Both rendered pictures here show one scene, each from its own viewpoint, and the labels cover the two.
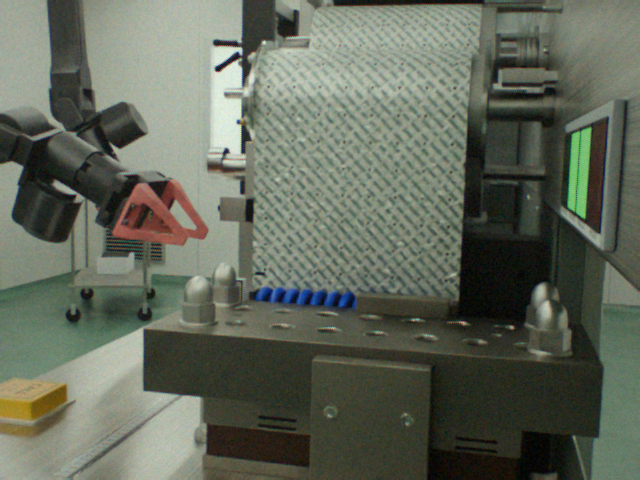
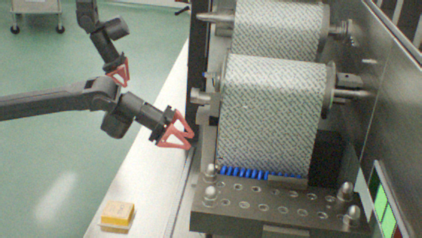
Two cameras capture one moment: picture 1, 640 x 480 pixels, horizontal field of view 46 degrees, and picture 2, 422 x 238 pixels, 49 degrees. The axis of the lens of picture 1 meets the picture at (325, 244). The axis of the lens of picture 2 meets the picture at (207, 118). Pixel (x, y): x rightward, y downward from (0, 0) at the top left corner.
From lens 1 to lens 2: 0.58 m
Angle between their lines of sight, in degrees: 22
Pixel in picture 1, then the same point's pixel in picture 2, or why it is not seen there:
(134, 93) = not seen: outside the picture
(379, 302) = (278, 182)
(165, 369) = (199, 224)
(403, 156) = (291, 117)
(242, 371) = (231, 227)
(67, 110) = (87, 22)
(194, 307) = (210, 200)
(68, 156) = (132, 107)
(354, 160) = (268, 117)
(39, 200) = (115, 123)
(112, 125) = (112, 31)
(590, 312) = not seen: hidden behind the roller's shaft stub
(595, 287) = not seen: hidden behind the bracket
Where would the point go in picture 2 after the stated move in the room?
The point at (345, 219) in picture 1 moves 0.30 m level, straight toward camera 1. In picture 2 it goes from (261, 140) to (291, 218)
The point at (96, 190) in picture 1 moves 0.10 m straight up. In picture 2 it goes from (146, 123) to (146, 86)
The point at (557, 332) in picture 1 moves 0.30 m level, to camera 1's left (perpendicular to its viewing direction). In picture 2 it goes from (356, 219) to (221, 221)
